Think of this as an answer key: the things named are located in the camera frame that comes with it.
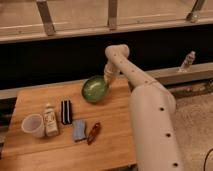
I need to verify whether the right metal railing post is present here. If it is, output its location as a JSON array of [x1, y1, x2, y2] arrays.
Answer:
[[186, 0, 205, 23]]

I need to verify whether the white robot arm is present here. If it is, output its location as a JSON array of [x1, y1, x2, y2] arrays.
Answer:
[[104, 44, 184, 171]]

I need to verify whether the blue sponge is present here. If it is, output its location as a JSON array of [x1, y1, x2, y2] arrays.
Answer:
[[73, 120, 86, 142]]

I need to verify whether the clear plastic water bottle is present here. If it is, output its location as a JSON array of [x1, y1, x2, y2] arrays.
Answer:
[[179, 51, 195, 72]]

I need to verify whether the red brown utensil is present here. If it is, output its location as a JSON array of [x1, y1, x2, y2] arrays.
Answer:
[[87, 122, 101, 145]]

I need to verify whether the metal railing post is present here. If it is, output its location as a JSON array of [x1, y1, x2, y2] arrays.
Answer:
[[108, 0, 118, 30], [186, 0, 205, 23], [36, 0, 55, 36]]

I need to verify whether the translucent plastic cup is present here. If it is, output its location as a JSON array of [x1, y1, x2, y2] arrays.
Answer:
[[21, 114, 45, 138]]

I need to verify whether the middle metal railing post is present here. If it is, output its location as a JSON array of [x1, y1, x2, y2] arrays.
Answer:
[[108, 0, 118, 30]]

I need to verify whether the left metal railing post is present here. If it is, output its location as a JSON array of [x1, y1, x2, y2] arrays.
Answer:
[[36, 0, 55, 36]]

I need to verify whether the green ceramic bowl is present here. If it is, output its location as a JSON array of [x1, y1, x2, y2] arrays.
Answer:
[[81, 75, 109, 103]]

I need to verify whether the black striped block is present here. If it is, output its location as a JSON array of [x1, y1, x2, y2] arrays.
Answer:
[[61, 100, 73, 125]]

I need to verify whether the small white bottle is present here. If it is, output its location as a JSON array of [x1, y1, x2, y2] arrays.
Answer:
[[44, 103, 59, 137]]

